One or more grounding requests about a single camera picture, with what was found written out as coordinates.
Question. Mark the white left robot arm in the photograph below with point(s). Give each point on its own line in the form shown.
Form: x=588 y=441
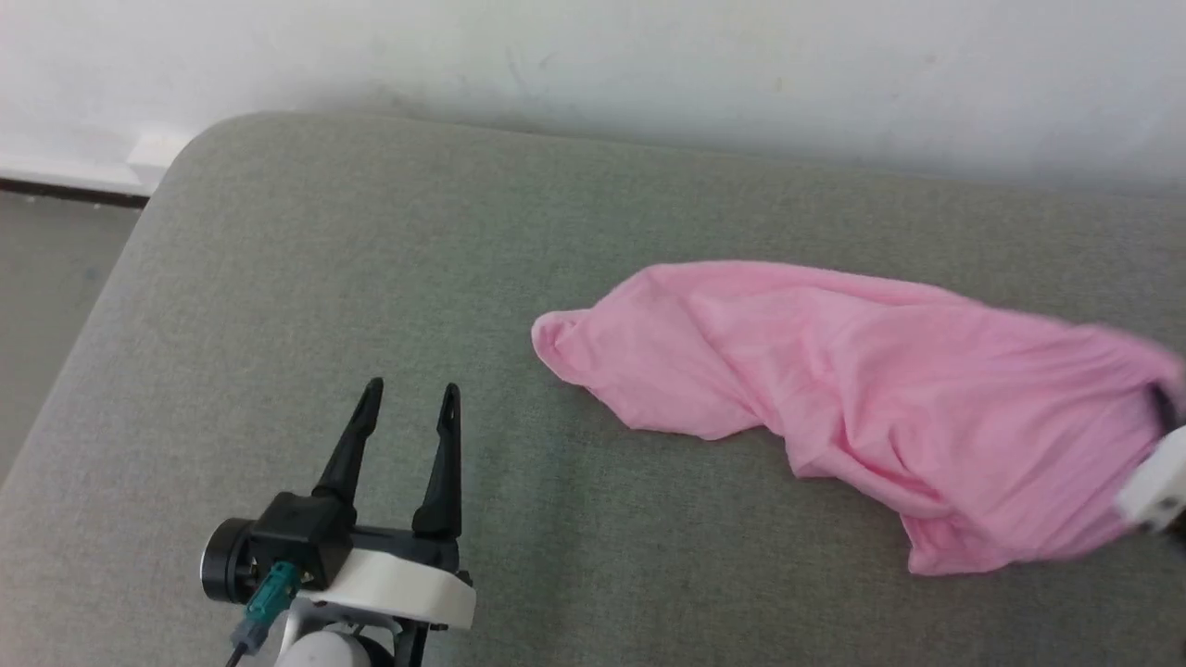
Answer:
x=324 y=648

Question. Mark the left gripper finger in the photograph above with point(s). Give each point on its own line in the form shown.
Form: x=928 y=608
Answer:
x=354 y=445
x=447 y=472

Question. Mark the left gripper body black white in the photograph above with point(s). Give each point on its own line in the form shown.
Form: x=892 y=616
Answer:
x=389 y=579

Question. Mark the grey fabric sofa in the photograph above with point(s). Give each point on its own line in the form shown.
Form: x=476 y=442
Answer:
x=371 y=278

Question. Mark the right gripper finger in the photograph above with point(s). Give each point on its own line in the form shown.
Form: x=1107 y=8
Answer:
x=1164 y=408

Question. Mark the pink garment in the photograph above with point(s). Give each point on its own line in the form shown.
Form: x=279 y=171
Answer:
x=834 y=389

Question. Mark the white baseboard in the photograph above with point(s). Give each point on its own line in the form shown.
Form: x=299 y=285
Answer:
x=74 y=167

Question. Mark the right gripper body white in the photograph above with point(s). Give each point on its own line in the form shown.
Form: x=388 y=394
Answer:
x=1163 y=482

